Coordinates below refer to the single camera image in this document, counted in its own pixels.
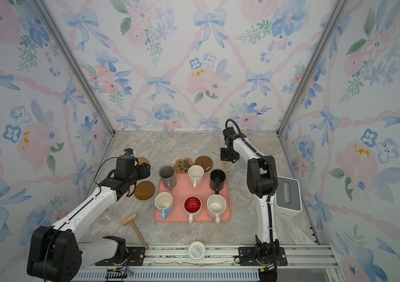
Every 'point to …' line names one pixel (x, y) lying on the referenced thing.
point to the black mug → (217, 180)
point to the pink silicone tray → (184, 189)
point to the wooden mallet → (130, 220)
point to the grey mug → (167, 174)
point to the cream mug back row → (196, 172)
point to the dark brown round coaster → (205, 161)
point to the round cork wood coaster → (144, 190)
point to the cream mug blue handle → (163, 201)
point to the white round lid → (197, 251)
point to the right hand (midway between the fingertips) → (228, 158)
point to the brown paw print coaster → (182, 166)
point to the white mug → (216, 204)
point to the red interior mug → (192, 205)
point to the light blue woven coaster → (240, 165)
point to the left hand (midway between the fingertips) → (145, 165)
